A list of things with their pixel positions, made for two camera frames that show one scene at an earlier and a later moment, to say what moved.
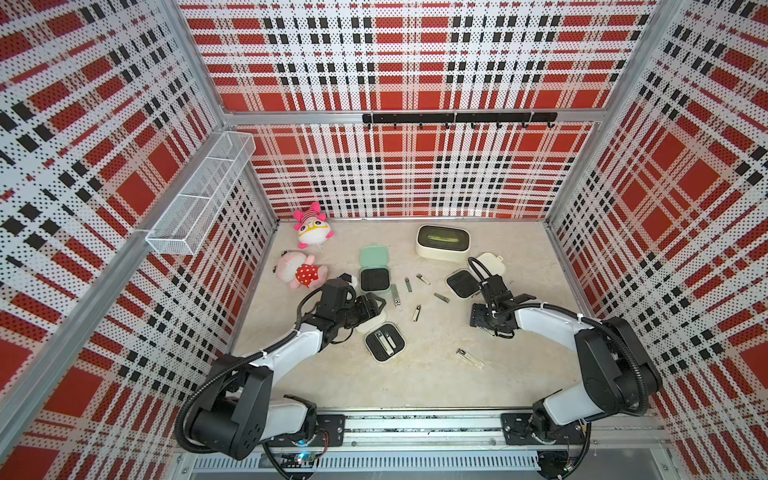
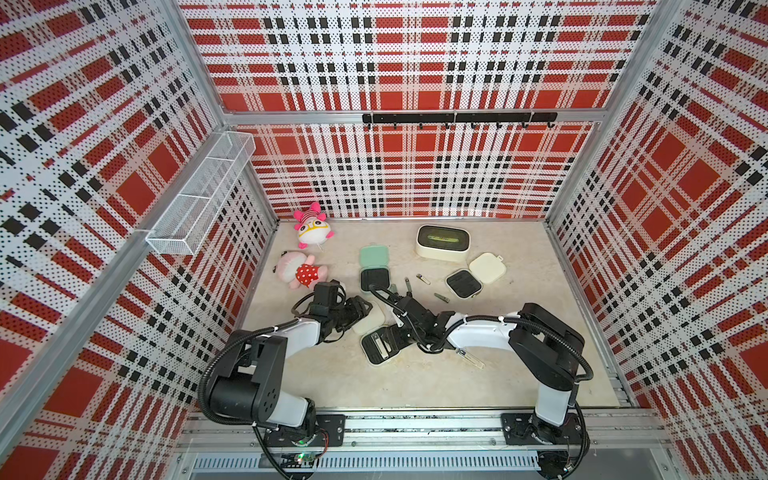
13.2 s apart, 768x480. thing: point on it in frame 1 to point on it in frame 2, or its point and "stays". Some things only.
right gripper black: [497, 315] to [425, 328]
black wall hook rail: [461, 117] stays
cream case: [382, 339] stays
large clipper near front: [472, 360] stays
